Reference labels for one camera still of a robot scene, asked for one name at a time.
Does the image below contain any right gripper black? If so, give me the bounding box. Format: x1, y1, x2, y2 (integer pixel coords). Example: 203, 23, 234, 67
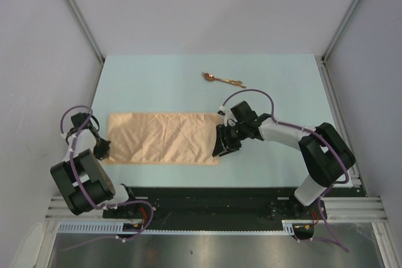
212, 122, 247, 157

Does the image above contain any peach satin napkin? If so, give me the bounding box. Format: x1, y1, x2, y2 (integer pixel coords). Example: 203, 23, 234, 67
105, 112, 222, 166

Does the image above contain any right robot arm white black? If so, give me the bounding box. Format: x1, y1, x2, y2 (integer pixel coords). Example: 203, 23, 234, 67
212, 101, 356, 218

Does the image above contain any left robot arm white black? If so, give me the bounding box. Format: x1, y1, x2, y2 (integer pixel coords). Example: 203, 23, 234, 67
50, 112, 139, 218

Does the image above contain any copper spoon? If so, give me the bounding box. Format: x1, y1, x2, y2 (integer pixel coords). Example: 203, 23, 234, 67
202, 72, 247, 89

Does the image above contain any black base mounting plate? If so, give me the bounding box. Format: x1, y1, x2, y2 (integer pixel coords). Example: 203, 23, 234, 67
103, 186, 367, 228

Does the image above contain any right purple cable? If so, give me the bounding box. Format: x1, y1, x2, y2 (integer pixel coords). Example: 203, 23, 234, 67
219, 88, 350, 253

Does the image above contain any aluminium frame rail right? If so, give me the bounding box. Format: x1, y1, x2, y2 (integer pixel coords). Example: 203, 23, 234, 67
315, 56, 363, 187

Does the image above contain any aluminium cross rail front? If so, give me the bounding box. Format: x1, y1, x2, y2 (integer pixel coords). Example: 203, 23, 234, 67
45, 196, 388, 223

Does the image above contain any aluminium frame post left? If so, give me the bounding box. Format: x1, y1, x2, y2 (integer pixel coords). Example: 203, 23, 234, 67
63, 0, 106, 65

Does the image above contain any aluminium frame post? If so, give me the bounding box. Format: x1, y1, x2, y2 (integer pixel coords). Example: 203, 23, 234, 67
321, 0, 363, 63
63, 0, 106, 65

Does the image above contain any aluminium frame post right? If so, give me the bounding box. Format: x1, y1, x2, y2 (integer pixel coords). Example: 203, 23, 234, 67
321, 0, 363, 63

